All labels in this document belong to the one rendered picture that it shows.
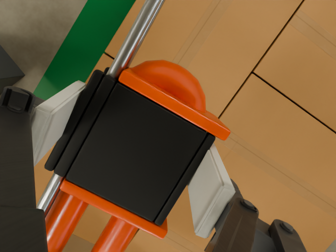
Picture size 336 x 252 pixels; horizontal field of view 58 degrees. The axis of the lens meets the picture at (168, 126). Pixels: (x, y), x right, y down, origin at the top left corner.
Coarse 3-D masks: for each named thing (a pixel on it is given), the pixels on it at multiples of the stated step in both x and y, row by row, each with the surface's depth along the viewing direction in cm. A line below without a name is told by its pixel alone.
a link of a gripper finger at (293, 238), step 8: (272, 224) 13; (280, 224) 13; (288, 224) 13; (272, 232) 13; (280, 232) 13; (288, 232) 13; (296, 232) 13; (272, 240) 13; (280, 240) 12; (288, 240) 12; (296, 240) 13; (280, 248) 12; (288, 248) 12; (296, 248) 12; (304, 248) 12
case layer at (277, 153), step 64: (192, 0) 86; (256, 0) 87; (320, 0) 88; (192, 64) 90; (256, 64) 92; (320, 64) 92; (256, 128) 95; (320, 128) 96; (256, 192) 100; (320, 192) 101
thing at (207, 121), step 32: (128, 96) 17; (160, 96) 17; (96, 128) 18; (128, 128) 18; (160, 128) 18; (192, 128) 18; (224, 128) 18; (96, 160) 18; (128, 160) 18; (160, 160) 18; (192, 160) 18; (96, 192) 19; (128, 192) 19; (160, 192) 19; (160, 224) 19
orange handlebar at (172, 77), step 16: (144, 64) 19; (160, 64) 19; (176, 64) 19; (160, 80) 19; (176, 80) 19; (192, 80) 19; (176, 96) 19; (192, 96) 19; (64, 192) 20; (64, 208) 20; (80, 208) 21; (48, 224) 21; (64, 224) 21; (112, 224) 21; (128, 224) 21; (48, 240) 21; (64, 240) 21; (112, 240) 21; (128, 240) 21
